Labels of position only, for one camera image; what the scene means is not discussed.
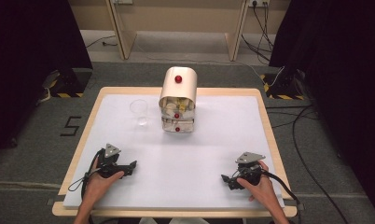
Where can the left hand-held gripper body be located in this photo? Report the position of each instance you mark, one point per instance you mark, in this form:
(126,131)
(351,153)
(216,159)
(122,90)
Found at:
(109,161)

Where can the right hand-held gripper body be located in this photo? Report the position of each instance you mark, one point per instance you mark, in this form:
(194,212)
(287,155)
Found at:
(249,172)

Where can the person's right hand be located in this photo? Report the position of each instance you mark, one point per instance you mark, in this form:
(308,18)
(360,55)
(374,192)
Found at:
(263,191)

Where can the person's left hand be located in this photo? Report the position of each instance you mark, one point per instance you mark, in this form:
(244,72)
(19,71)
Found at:
(97,185)

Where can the wooden table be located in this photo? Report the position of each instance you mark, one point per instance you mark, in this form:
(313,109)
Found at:
(83,146)

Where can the white table mat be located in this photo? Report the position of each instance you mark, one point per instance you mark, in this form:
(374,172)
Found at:
(182,168)

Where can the clear glass cup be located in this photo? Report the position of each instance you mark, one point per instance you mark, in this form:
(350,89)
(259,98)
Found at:
(139,110)

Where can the person's light clothing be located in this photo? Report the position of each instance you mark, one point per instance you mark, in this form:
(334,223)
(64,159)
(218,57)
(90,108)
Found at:
(173,221)

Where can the white drawer cabinet red knobs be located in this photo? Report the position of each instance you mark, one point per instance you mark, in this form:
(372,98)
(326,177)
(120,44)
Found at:
(179,93)

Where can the hazard-striped stand base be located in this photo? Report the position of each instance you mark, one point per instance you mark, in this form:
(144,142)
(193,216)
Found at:
(66,87)
(282,88)

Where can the black curtain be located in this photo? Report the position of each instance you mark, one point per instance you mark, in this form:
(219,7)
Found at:
(338,77)
(30,62)

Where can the wooden desk leg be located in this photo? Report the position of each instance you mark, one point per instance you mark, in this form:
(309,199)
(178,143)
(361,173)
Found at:
(123,34)
(237,37)

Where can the white wall socket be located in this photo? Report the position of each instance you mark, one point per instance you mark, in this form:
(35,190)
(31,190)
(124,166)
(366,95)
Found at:
(259,2)

